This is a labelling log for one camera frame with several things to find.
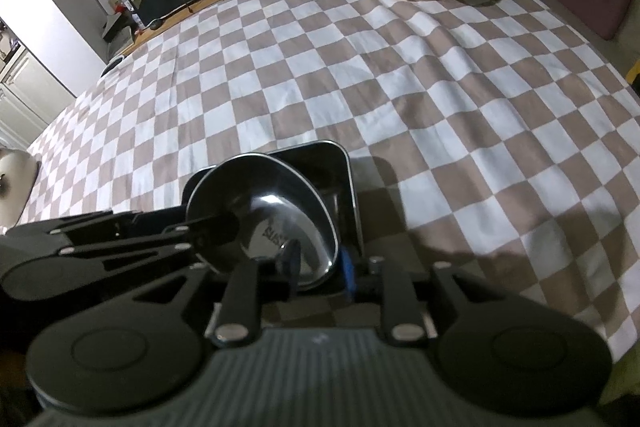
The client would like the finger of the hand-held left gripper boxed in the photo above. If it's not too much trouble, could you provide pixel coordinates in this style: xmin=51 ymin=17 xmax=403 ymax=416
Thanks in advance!
xmin=30 ymin=243 xmax=208 ymax=293
xmin=7 ymin=207 xmax=240 ymax=255

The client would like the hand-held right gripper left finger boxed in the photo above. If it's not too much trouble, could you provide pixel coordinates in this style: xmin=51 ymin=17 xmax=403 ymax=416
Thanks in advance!
xmin=135 ymin=239 xmax=303 ymax=348

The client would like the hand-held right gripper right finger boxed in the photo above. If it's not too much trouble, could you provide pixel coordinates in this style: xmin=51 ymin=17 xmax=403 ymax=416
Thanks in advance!
xmin=341 ymin=247 xmax=506 ymax=348

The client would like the large steel rectangular tray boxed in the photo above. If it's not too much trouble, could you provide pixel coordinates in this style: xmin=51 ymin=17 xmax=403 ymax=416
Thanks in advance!
xmin=181 ymin=141 xmax=365 ymax=305

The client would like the oval steel bowl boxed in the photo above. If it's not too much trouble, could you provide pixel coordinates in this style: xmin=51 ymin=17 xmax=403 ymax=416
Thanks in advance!
xmin=185 ymin=153 xmax=340 ymax=293

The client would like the cat-shaped ceramic dish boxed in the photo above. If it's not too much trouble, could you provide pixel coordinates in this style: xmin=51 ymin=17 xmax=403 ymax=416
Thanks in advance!
xmin=0 ymin=148 xmax=42 ymax=228

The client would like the white cabinet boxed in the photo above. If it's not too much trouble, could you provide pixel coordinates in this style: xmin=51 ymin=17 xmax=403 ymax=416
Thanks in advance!
xmin=0 ymin=47 xmax=76 ymax=150

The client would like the dark round bowl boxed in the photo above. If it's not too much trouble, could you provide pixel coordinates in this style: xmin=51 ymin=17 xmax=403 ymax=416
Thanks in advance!
xmin=101 ymin=54 xmax=127 ymax=78

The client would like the checkered tablecloth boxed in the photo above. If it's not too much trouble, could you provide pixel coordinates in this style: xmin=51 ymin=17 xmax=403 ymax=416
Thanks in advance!
xmin=25 ymin=0 xmax=640 ymax=363

